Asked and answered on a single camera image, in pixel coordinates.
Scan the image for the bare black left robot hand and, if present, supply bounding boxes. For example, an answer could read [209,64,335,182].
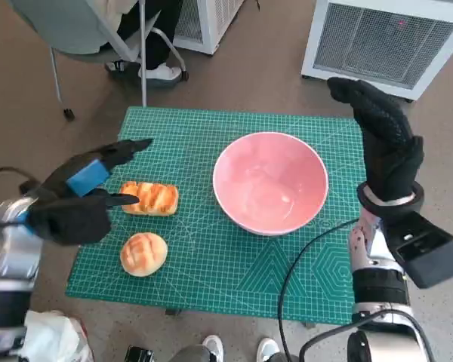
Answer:
[33,138,155,208]

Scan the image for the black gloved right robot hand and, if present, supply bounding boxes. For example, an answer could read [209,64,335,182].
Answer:
[326,77,426,203]

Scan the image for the long toy bread loaf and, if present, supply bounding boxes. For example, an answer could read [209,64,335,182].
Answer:
[119,180,180,216]

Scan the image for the round toy bread bun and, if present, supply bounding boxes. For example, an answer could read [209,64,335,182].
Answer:
[119,232,169,278]

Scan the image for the pink bowl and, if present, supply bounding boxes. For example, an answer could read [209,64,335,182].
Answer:
[212,130,330,237]

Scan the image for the large white grilled appliance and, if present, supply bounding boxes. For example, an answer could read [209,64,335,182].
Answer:
[300,0,453,103]

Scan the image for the grey chair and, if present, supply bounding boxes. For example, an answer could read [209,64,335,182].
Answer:
[7,0,190,121]

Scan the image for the green cutting mat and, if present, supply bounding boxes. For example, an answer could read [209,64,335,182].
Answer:
[63,106,365,326]

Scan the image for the person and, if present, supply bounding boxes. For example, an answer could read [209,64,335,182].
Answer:
[97,0,184,82]
[171,333,288,362]

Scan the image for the white plastic bag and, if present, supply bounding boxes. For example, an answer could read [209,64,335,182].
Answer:
[20,309,95,362]

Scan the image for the black device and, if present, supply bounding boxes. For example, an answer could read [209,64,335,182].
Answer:
[125,345,155,362]

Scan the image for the small white grilled appliance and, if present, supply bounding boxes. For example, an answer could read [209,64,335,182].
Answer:
[172,0,246,57]

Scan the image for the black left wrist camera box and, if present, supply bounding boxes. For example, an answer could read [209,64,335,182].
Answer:
[28,194,112,248]

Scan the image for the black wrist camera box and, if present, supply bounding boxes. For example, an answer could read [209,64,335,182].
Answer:
[384,210,453,290]
[28,194,112,248]

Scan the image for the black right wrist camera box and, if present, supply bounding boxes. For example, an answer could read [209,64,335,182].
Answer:
[384,210,453,290]

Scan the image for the long black robot cable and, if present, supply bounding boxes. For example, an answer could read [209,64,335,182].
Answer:
[278,218,362,362]

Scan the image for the short black robot cable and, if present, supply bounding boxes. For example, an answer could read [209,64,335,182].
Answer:
[298,308,401,362]

